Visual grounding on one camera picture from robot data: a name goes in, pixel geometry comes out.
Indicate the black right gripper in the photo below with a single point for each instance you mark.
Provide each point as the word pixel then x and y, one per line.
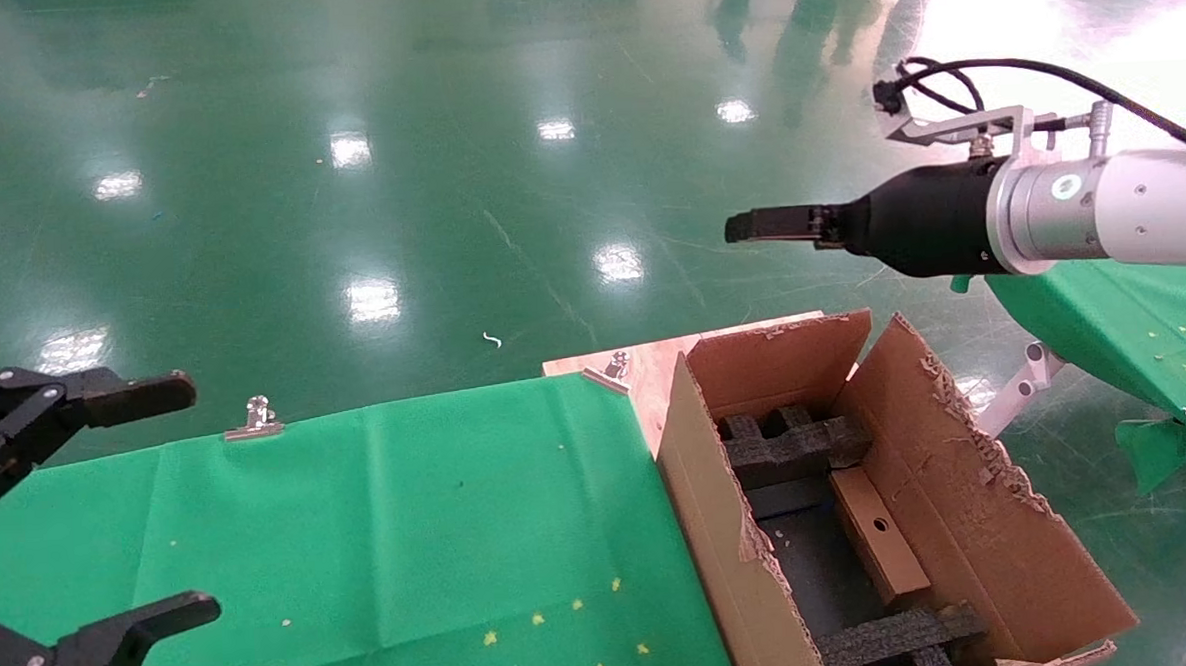
pixel 928 218

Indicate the small brown cardboard box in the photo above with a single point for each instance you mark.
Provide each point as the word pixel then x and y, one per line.
pixel 877 541

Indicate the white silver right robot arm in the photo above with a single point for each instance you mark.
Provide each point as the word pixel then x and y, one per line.
pixel 1148 209

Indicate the large open cardboard carton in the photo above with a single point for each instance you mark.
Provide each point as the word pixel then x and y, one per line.
pixel 981 516

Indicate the large green tablecloth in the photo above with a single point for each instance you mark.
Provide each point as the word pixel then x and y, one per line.
pixel 362 533

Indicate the white table leg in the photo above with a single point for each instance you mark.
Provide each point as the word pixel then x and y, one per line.
pixel 1026 384

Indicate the green tablecloth with clips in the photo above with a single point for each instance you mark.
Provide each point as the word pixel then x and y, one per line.
pixel 1134 339

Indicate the silver camera mount bracket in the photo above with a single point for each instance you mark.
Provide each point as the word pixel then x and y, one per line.
pixel 1023 134

